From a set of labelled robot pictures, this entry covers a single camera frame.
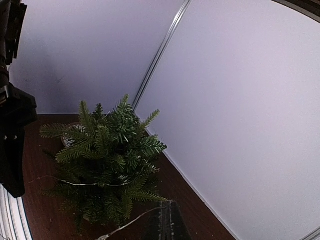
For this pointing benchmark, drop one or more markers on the patterned ceramic plate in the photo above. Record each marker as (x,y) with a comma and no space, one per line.
(67,140)

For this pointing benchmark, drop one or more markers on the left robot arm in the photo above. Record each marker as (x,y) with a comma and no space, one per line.
(17,108)

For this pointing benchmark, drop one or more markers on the small green christmas tree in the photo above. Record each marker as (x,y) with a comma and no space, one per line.
(109,168)

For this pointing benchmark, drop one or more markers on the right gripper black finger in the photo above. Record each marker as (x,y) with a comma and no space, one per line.
(166,223)

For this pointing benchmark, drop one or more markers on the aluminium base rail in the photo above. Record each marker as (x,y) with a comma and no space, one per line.
(13,220)

